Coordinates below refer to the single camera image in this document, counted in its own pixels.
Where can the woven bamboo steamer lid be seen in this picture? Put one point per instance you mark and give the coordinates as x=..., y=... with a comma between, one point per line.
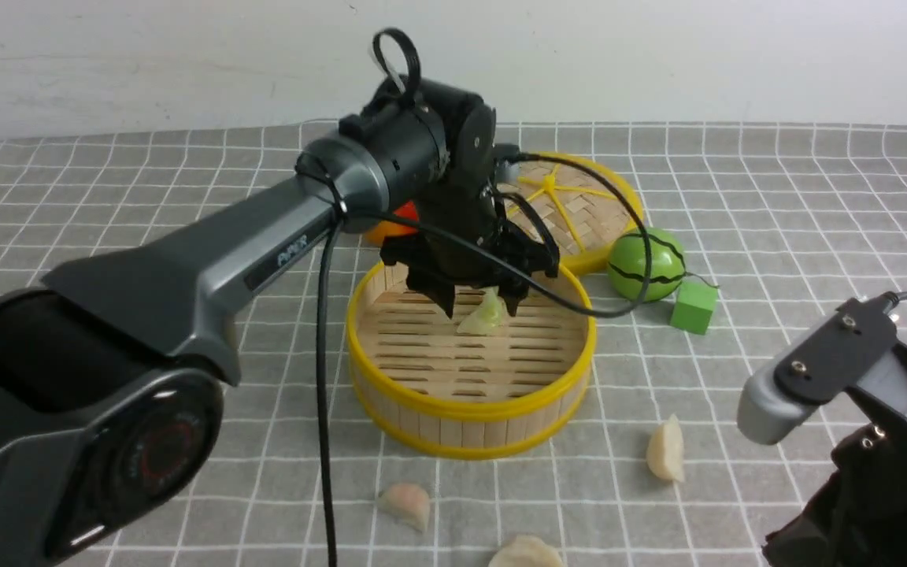
x=581, y=202

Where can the green toy dumpling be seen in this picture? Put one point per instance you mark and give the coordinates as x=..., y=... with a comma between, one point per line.
x=487, y=317

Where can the white toy dumpling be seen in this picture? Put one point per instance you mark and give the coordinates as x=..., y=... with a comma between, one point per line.
x=665, y=451

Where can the pink toy dumpling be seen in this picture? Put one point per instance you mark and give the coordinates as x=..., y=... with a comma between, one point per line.
x=408, y=503

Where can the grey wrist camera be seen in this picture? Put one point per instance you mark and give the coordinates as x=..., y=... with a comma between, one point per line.
x=506, y=166
x=821, y=363

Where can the cream toy dumpling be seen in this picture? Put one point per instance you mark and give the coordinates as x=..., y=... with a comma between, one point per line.
x=526, y=551

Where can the green wooden cube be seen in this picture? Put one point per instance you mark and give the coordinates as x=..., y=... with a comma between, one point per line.
x=694, y=307

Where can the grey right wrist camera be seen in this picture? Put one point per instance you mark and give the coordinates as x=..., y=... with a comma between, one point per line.
x=821, y=363

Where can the orange toy pear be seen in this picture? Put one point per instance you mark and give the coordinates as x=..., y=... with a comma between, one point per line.
x=385, y=229

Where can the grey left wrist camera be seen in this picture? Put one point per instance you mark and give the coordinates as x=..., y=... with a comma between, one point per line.
x=506, y=166

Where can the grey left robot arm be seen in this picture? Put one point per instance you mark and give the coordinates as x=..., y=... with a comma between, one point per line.
x=112, y=368

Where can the green toy watermelon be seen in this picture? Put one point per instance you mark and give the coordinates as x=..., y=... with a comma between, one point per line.
x=657, y=263

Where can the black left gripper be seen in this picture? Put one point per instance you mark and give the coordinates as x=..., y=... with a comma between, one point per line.
x=470, y=242

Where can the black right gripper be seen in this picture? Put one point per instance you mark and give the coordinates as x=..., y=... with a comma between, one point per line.
x=859, y=516

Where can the bamboo steamer tray yellow rim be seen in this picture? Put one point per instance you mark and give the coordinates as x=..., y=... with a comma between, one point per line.
x=459, y=396

